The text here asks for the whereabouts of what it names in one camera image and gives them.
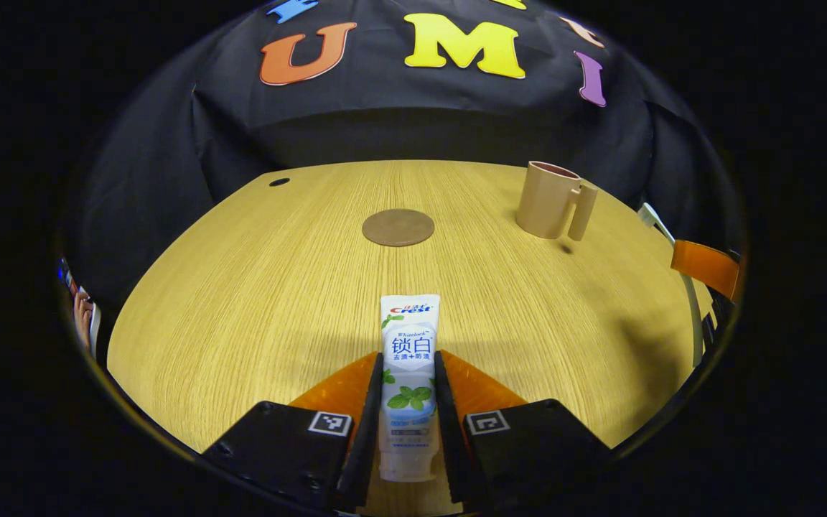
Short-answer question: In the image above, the white toothpaste tube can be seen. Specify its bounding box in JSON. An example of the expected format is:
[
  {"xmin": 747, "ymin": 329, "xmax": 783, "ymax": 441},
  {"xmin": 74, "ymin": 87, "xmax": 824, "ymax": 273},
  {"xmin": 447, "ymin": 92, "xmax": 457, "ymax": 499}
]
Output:
[{"xmin": 378, "ymin": 294, "xmax": 441, "ymax": 483}]

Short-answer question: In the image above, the beige cup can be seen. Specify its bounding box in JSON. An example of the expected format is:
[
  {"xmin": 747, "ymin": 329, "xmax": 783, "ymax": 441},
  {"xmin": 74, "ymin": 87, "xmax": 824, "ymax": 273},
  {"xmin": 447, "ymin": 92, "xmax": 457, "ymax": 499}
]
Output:
[{"xmin": 515, "ymin": 161, "xmax": 599, "ymax": 242}]

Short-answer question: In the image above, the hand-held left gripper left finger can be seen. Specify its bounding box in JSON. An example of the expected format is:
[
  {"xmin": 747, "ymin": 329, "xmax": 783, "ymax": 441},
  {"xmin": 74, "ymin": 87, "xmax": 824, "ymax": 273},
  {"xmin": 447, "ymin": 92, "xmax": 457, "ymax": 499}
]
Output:
[{"xmin": 200, "ymin": 350, "xmax": 386, "ymax": 513}]

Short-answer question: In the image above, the black backdrop cloth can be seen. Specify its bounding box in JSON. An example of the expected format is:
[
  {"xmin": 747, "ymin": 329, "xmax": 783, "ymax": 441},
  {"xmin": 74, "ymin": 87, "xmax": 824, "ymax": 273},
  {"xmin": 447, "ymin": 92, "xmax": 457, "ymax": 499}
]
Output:
[{"xmin": 76, "ymin": 0, "xmax": 737, "ymax": 302}]

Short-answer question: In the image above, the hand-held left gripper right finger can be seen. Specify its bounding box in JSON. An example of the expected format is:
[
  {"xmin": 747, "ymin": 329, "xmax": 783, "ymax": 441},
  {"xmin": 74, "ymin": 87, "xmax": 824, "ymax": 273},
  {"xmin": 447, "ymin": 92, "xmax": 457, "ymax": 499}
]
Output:
[{"xmin": 433, "ymin": 350, "xmax": 612, "ymax": 508}]

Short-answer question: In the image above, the round brown coaster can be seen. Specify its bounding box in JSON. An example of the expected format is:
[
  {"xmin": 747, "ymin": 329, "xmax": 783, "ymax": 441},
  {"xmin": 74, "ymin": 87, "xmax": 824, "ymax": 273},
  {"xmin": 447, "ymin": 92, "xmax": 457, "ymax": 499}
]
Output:
[{"xmin": 362, "ymin": 208, "xmax": 436, "ymax": 248}]

